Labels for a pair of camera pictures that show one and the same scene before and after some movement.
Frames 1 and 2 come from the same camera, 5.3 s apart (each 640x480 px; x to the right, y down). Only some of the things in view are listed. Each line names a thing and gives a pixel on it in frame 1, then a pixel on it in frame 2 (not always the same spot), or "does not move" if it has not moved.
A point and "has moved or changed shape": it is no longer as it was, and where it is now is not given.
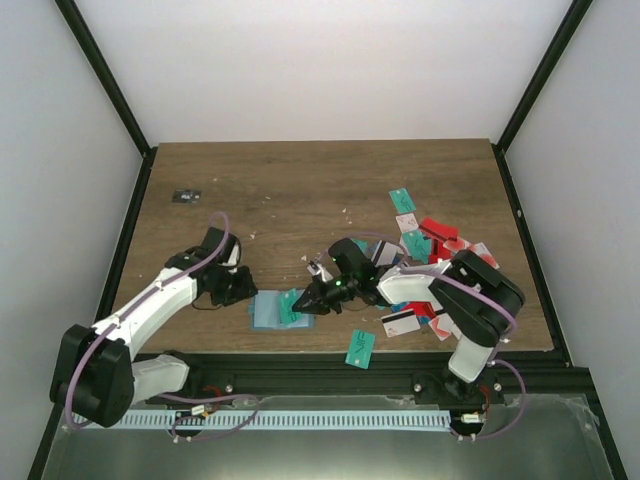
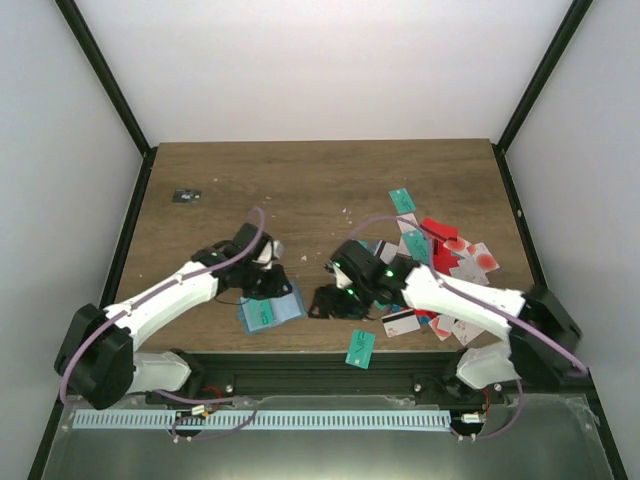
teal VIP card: (360, 349) does not move
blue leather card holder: (265, 312) has moved or changed shape
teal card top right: (402, 200) does not move
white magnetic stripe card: (401, 322) does not move
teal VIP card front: (287, 313) → (258, 313)
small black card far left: (187, 196) does not move
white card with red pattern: (407, 222) does not move
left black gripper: (246, 291) → (276, 289)
